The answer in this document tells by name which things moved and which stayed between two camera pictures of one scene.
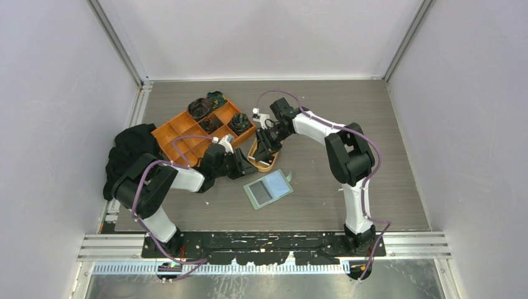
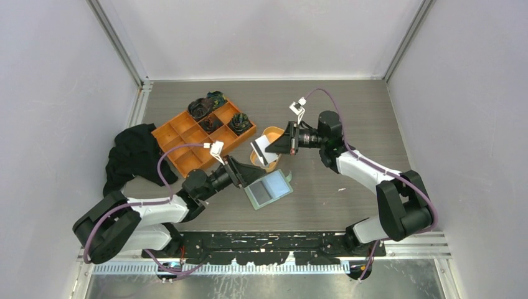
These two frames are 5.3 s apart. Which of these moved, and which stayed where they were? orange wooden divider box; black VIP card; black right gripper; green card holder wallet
Moved: black right gripper
Stayed: green card holder wallet; black VIP card; orange wooden divider box
